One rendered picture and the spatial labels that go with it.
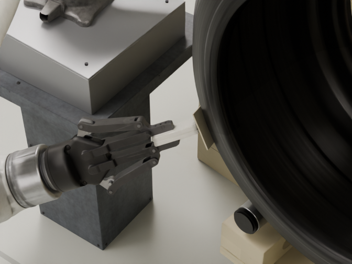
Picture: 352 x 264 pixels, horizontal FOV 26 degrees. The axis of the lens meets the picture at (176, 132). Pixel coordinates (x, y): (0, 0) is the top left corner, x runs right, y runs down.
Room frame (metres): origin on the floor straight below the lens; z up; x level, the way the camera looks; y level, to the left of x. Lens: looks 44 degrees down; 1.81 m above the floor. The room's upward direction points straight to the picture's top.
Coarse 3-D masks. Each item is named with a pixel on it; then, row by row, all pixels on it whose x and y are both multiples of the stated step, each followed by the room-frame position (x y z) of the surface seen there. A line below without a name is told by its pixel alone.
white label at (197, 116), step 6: (198, 108) 0.83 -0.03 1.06; (192, 114) 0.81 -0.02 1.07; (198, 114) 0.82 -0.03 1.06; (198, 120) 0.81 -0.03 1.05; (204, 120) 0.82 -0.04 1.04; (198, 126) 0.80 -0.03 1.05; (204, 126) 0.81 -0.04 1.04; (204, 132) 0.81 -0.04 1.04; (204, 138) 0.80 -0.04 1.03; (210, 138) 0.81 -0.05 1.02; (204, 144) 0.79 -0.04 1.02; (210, 144) 0.80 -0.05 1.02
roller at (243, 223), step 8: (248, 200) 0.78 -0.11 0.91; (240, 208) 0.76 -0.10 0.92; (248, 208) 0.76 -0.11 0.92; (256, 208) 0.76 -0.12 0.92; (240, 216) 0.75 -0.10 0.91; (248, 216) 0.74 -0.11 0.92; (256, 216) 0.75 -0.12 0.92; (240, 224) 0.75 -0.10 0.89; (248, 224) 0.74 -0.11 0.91; (256, 224) 0.74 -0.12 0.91; (264, 224) 0.75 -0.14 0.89; (248, 232) 0.74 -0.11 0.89
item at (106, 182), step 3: (108, 177) 0.80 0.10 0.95; (111, 177) 0.80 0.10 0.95; (114, 177) 0.80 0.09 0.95; (105, 180) 0.79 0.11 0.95; (108, 180) 0.79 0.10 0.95; (111, 180) 0.79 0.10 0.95; (102, 183) 0.79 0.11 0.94; (105, 183) 0.79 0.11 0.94; (108, 183) 0.78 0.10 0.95; (111, 183) 0.78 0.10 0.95; (105, 186) 0.79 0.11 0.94; (108, 186) 0.79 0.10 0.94
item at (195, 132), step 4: (188, 132) 0.80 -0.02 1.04; (192, 132) 0.80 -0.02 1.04; (196, 132) 0.80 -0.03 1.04; (176, 136) 0.80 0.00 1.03; (180, 136) 0.80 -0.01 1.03; (184, 136) 0.80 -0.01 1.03; (188, 136) 0.80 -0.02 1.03; (160, 140) 0.80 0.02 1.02; (164, 140) 0.80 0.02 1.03; (168, 140) 0.80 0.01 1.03; (172, 140) 0.80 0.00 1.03; (156, 144) 0.80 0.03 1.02; (160, 144) 0.80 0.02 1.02
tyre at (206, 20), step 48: (240, 0) 0.75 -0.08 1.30; (288, 0) 1.00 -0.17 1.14; (336, 0) 0.98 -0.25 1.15; (192, 48) 0.82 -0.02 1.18; (240, 48) 0.91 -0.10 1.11; (288, 48) 0.97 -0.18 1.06; (336, 48) 0.97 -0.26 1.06; (240, 96) 0.88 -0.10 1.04; (288, 96) 0.92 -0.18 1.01; (336, 96) 0.94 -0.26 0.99; (240, 144) 0.76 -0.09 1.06; (288, 144) 0.85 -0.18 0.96; (336, 144) 0.88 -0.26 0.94; (288, 192) 0.78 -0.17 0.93; (336, 192) 0.79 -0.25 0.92; (288, 240) 0.68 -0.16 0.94; (336, 240) 0.71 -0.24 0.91
